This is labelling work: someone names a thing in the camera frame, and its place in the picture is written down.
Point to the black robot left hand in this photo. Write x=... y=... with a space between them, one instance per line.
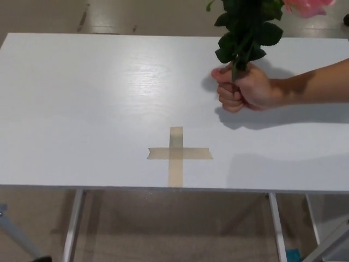
x=42 y=259

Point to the person's bare hand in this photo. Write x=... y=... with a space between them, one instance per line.
x=251 y=87

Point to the pink rose bouquet green stems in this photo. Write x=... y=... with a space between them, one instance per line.
x=245 y=41

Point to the person's bare forearm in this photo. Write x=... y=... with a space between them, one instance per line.
x=313 y=84

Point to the grey metal stand leg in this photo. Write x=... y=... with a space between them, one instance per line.
x=16 y=237

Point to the white metal table leg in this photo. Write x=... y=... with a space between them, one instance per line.
x=71 y=232
x=312 y=221
x=276 y=232

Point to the short beige tape strip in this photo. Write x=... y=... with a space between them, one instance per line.
x=196 y=153

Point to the black floor object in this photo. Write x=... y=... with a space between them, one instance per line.
x=346 y=19

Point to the teal floor object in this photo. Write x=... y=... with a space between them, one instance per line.
x=293 y=255

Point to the grey metal frame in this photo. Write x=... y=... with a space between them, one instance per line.
x=334 y=243

